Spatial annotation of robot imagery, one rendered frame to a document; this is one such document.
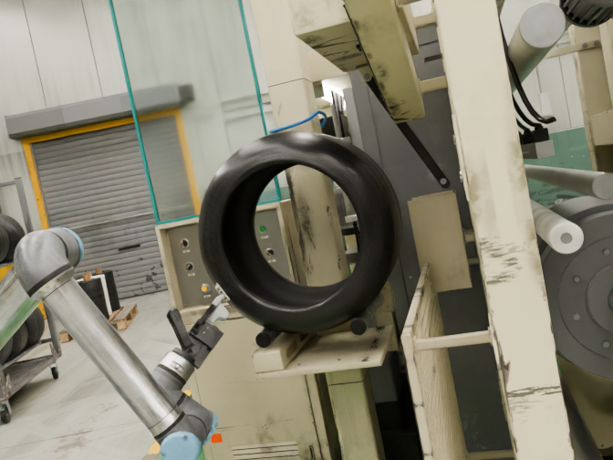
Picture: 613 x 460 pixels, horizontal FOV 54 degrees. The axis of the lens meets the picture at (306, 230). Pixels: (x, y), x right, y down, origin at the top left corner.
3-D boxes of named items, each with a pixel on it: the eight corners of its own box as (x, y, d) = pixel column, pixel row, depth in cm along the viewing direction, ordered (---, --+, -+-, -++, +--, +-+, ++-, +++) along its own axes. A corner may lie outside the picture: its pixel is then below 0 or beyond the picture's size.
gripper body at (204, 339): (220, 336, 173) (195, 371, 168) (196, 318, 173) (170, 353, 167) (225, 330, 166) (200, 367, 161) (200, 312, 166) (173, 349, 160)
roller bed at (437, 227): (427, 281, 209) (411, 197, 207) (471, 275, 205) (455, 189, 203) (424, 294, 190) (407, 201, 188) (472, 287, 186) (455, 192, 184)
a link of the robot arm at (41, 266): (23, 224, 135) (211, 454, 140) (46, 220, 148) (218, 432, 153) (-17, 256, 136) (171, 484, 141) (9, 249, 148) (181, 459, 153)
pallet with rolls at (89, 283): (82, 325, 870) (71, 273, 865) (139, 312, 881) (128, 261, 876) (60, 344, 751) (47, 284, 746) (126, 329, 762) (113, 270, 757)
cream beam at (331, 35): (341, 74, 194) (332, 28, 193) (420, 55, 187) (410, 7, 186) (291, 37, 135) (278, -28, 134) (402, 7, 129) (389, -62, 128)
